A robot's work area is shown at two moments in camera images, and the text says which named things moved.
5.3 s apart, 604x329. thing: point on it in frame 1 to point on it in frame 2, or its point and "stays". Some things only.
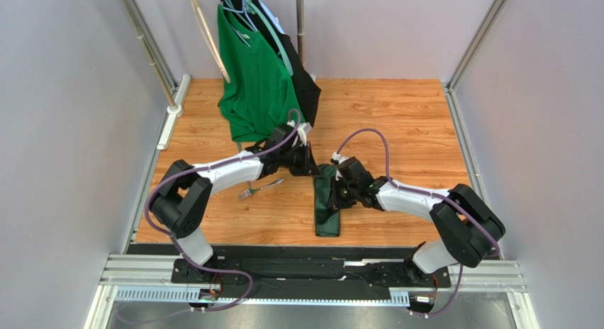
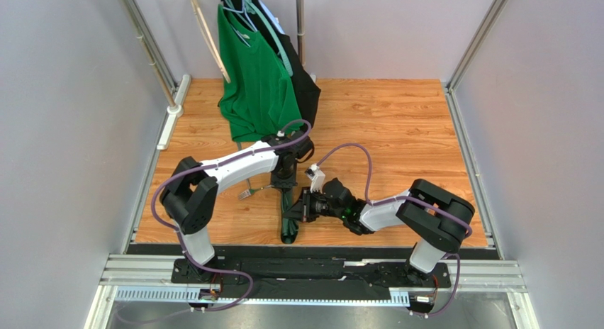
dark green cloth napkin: (327, 217) to (289, 227)
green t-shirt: (258, 93) stays
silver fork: (250, 191) stays
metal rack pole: (300, 6) stays
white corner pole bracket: (175, 111) stays
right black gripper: (342, 185) to (305, 205)
